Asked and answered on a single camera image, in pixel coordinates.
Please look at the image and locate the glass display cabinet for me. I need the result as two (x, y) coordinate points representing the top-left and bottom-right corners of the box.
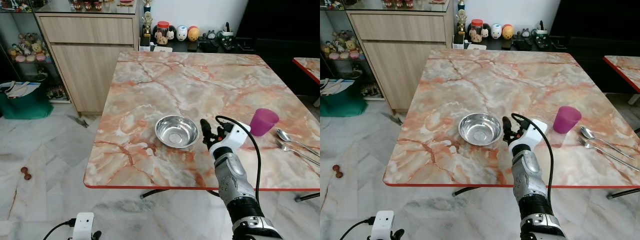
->
(0, 0), (71, 104)
(320, 0), (381, 101)

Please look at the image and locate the silver metal spoon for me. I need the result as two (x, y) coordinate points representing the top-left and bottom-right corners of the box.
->
(579, 126), (637, 161)
(276, 128), (321, 158)

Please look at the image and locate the green white mug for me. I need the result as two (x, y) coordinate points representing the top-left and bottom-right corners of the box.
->
(220, 22), (236, 44)
(533, 20), (550, 42)

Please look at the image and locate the black television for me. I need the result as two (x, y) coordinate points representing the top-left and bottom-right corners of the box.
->
(235, 0), (321, 43)
(549, 0), (640, 41)

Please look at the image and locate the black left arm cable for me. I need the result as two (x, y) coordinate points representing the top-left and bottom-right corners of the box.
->
(340, 217), (376, 240)
(42, 218), (77, 240)

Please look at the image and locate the clear jar red lid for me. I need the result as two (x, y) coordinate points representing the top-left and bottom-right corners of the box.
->
(155, 21), (170, 46)
(469, 19), (484, 44)

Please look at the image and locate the purple plastic cup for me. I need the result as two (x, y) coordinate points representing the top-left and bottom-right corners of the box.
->
(249, 108), (280, 137)
(553, 105), (582, 134)

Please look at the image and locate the green bag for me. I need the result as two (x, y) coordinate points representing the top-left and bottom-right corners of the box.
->
(320, 80), (370, 118)
(0, 82), (54, 120)

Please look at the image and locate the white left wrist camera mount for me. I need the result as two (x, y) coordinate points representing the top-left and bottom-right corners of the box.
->
(371, 210), (396, 240)
(72, 212), (96, 240)

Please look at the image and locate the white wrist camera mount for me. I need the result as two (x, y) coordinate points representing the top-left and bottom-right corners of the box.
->
(209, 121), (252, 157)
(371, 210), (396, 240)
(72, 212), (96, 240)
(508, 119), (549, 154)

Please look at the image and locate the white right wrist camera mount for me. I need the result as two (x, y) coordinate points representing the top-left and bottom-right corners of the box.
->
(508, 119), (549, 154)
(209, 121), (252, 157)

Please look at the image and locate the stainless steel bowl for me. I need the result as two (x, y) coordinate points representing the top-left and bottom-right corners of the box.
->
(458, 112), (503, 147)
(154, 114), (200, 149)

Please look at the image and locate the gold trophy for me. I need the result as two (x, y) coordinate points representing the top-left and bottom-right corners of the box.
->
(455, 0), (468, 37)
(141, 0), (154, 40)

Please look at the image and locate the silver metal fork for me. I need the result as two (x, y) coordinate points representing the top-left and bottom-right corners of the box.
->
(578, 136), (640, 173)
(274, 139), (321, 167)

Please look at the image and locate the light wooden cabinet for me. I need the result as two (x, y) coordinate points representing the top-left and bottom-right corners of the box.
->
(36, 11), (144, 116)
(346, 10), (457, 113)

